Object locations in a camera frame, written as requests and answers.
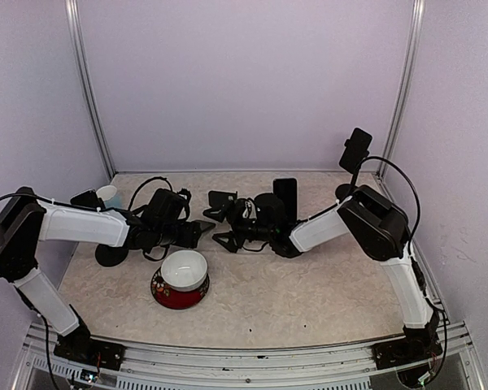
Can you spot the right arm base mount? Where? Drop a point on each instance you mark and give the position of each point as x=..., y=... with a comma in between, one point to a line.
x=417, y=345

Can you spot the silver-edged black smartphone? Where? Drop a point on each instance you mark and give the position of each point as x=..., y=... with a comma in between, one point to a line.
x=88, y=198

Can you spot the right aluminium frame post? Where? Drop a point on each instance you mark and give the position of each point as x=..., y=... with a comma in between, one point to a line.
x=418, y=11

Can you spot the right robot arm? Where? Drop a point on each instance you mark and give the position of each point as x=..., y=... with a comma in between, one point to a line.
x=378, y=226

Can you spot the blue-edged black smartphone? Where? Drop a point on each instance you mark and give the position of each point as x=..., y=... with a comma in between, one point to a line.
x=286, y=189

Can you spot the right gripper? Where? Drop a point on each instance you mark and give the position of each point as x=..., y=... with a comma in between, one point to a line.
x=235, y=242

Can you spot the white ceramic bowl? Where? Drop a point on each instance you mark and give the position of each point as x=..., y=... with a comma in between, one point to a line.
x=184, y=270

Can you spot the black pole phone stand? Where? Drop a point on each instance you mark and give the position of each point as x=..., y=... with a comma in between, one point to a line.
x=107, y=256
x=351, y=178

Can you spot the round-base plate phone stand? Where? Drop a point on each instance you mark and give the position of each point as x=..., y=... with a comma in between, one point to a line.
x=219, y=200

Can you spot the light blue mug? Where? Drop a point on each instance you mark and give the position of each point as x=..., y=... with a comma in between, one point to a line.
x=110, y=196

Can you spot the aluminium frame post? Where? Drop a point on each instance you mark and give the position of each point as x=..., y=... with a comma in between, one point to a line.
x=74, y=24
x=418, y=11

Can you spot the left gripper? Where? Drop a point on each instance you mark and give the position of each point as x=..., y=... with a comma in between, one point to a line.
x=191, y=236

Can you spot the red floral plate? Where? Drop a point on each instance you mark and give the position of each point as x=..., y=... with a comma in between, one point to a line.
x=170, y=298

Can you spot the left aluminium frame post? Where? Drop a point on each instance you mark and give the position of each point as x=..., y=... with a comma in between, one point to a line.
x=74, y=24

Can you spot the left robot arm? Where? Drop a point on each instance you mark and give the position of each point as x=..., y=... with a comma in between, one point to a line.
x=28, y=219

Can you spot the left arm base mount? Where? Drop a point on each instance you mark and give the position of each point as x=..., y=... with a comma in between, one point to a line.
x=79, y=346

